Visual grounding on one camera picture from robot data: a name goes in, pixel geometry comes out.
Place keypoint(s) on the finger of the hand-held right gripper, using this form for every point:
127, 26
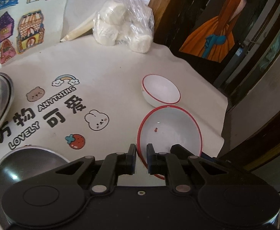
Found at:
179, 149

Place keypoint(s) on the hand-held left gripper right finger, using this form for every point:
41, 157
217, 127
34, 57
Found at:
150, 159

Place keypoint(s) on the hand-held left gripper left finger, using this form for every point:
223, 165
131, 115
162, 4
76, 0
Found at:
133, 159

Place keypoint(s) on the white bowl with red rim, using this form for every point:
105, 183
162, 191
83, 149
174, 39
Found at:
168, 129
161, 88

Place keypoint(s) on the small stainless steel bowl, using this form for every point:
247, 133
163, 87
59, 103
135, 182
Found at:
22, 163

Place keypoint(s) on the printed white tablecloth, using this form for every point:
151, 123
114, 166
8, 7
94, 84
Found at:
120, 76

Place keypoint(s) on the orange dress figure painting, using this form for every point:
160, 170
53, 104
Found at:
216, 33

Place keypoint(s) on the plastic bag of steamed buns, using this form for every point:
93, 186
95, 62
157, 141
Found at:
120, 26

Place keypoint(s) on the rolled white paper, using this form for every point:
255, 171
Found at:
79, 31

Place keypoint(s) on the dark wooden door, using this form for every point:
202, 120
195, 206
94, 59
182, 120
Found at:
185, 9

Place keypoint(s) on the coloured houses drawing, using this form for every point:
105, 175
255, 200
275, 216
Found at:
22, 12

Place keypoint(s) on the brown wooden door frame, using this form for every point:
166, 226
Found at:
162, 7

